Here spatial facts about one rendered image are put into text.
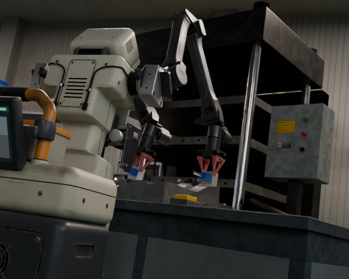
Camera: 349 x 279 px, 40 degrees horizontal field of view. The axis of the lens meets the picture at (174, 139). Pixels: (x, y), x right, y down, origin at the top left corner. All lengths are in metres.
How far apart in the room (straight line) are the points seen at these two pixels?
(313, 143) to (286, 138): 0.16
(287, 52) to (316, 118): 0.56
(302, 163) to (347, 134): 3.11
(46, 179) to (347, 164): 4.66
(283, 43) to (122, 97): 1.53
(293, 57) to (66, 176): 2.14
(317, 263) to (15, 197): 0.93
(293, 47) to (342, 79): 2.82
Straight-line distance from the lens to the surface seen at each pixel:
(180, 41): 1.87
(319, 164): 2.53
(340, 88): 5.80
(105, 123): 1.62
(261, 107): 2.85
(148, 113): 2.06
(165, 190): 1.87
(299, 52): 3.12
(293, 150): 2.59
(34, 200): 1.17
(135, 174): 1.98
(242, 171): 2.56
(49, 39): 7.43
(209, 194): 2.10
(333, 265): 1.72
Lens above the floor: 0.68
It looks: 11 degrees up
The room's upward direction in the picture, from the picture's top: 9 degrees clockwise
